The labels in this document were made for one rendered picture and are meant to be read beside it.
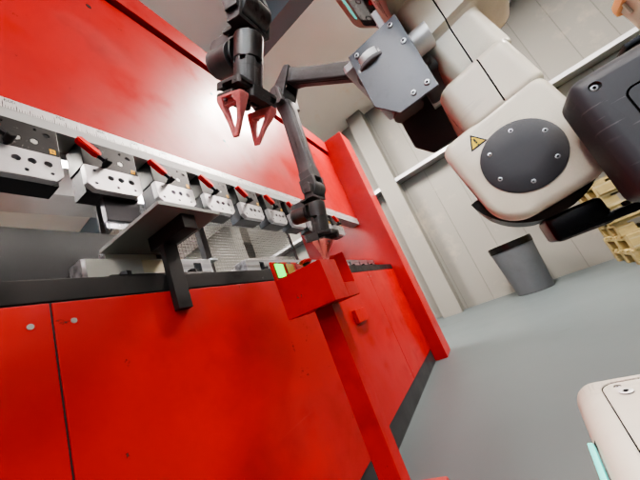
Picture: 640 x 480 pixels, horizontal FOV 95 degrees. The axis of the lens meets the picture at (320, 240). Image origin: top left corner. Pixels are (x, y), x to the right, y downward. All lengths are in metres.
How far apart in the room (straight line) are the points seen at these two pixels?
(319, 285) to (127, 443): 0.50
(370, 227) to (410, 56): 2.30
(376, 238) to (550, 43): 4.09
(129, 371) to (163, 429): 0.13
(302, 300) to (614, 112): 0.69
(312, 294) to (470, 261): 4.50
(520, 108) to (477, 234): 4.69
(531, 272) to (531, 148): 4.00
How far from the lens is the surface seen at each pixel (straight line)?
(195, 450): 0.79
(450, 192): 5.30
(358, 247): 2.83
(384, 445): 0.94
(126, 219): 1.05
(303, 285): 0.83
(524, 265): 4.46
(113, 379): 0.72
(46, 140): 1.07
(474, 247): 5.19
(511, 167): 0.51
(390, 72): 0.59
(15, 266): 1.47
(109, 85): 1.36
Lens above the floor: 0.62
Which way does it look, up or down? 15 degrees up
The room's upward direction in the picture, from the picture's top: 22 degrees counter-clockwise
